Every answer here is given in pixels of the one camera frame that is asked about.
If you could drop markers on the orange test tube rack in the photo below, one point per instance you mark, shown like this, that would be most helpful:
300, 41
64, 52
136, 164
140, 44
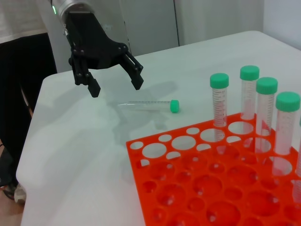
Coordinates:
181, 162

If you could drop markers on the person in white shirt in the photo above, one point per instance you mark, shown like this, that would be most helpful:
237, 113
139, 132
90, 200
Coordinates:
23, 94

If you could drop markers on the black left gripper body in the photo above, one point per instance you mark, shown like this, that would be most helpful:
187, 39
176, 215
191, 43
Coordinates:
94, 42

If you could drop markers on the white cabinet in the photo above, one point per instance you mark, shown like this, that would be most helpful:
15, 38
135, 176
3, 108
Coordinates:
152, 23

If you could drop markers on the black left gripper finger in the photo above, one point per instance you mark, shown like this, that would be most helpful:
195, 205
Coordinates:
136, 80
94, 90

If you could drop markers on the clear green-capped test tube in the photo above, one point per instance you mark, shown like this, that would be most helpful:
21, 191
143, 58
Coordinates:
150, 105
249, 73
266, 86
288, 101
219, 81

